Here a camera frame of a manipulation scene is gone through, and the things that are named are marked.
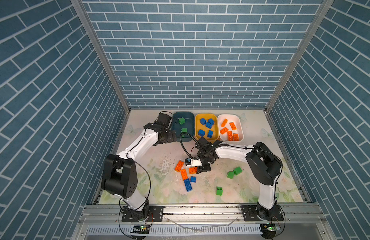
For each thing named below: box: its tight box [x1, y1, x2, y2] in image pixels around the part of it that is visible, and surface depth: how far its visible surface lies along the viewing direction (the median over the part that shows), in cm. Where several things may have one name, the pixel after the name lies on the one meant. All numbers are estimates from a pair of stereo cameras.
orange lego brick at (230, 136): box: [227, 131, 233, 141], surface depth 107 cm
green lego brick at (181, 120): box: [178, 117, 186, 125], surface depth 114 cm
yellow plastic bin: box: [194, 113, 219, 144], surface depth 110 cm
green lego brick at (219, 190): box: [215, 186, 223, 196], surface depth 82 cm
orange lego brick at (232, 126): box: [229, 122, 237, 130], surface depth 111 cm
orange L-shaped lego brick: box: [180, 166, 199, 181], surface depth 89 cm
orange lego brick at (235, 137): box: [233, 133, 239, 141], surface depth 107 cm
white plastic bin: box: [217, 114, 244, 143], surface depth 110 cm
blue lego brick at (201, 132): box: [198, 129, 206, 137], surface depth 107 cm
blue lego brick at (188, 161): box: [185, 158, 192, 166], surface depth 80 cm
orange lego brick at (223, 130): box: [219, 127, 229, 135], surface depth 109 cm
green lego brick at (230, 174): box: [226, 171, 234, 179], surface depth 88 cm
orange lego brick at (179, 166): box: [174, 160, 185, 173], surface depth 91 cm
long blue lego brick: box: [184, 178, 193, 192], surface depth 84 cm
